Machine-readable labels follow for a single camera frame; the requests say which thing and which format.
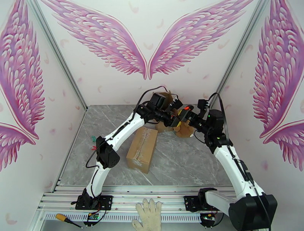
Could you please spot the small green connector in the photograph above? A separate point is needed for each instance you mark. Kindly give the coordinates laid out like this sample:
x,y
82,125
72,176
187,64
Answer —
x,y
93,139

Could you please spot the orange black utility knife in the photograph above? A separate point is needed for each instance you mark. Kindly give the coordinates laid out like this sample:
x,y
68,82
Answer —
x,y
188,108

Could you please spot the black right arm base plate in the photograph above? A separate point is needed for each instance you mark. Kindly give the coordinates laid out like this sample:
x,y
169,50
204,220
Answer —
x,y
190,203

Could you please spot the aluminium rail frame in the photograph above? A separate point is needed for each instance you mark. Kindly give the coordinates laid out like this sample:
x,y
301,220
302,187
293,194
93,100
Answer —
x,y
133,192

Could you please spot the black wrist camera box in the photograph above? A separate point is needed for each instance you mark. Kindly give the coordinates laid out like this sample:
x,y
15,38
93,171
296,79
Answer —
x,y
176,104
203,105

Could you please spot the white knitted work glove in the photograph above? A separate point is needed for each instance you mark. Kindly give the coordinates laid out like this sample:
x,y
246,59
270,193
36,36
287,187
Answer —
x,y
148,216

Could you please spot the taped brown cardboard box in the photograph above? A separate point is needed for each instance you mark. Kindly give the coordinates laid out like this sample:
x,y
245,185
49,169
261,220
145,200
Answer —
x,y
162,128
141,152

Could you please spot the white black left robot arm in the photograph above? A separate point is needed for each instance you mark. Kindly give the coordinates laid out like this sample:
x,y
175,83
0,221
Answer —
x,y
123,129

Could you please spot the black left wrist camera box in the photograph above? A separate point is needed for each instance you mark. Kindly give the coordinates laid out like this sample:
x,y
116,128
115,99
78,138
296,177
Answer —
x,y
176,104

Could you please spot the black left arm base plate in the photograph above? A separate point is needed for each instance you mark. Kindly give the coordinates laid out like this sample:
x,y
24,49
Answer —
x,y
107,201

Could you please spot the brown plush toy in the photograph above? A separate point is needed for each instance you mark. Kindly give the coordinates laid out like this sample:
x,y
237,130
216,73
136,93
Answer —
x,y
184,130

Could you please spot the aluminium frame post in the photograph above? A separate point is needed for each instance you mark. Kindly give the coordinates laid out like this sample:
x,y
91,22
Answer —
x,y
238,55
59,55

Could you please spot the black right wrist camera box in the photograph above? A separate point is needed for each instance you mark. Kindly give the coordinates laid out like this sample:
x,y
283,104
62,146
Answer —
x,y
203,105

